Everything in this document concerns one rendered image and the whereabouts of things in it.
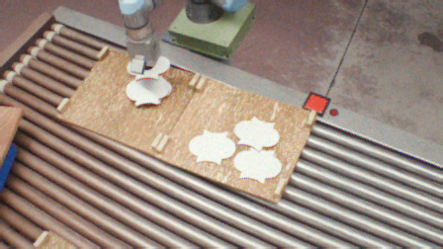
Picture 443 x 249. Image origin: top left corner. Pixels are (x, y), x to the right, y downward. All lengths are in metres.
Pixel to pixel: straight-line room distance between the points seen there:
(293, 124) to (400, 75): 1.58
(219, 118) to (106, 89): 0.43
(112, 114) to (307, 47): 1.72
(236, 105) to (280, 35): 1.62
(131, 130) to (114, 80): 0.24
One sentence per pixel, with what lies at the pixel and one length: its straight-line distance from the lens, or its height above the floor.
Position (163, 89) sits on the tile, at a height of 0.97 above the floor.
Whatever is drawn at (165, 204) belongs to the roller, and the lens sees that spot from 1.50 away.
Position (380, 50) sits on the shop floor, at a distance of 3.20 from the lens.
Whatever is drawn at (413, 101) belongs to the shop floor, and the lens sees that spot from 2.98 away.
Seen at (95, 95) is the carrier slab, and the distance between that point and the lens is 1.78.
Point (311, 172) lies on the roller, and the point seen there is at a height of 0.91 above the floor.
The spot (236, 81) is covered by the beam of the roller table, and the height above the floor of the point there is 0.91.
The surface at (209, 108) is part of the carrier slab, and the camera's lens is 1.65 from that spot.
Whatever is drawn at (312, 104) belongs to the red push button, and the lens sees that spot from 1.66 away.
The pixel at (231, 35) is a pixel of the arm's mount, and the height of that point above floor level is 0.95.
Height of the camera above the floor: 2.23
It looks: 50 degrees down
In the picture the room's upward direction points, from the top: 6 degrees counter-clockwise
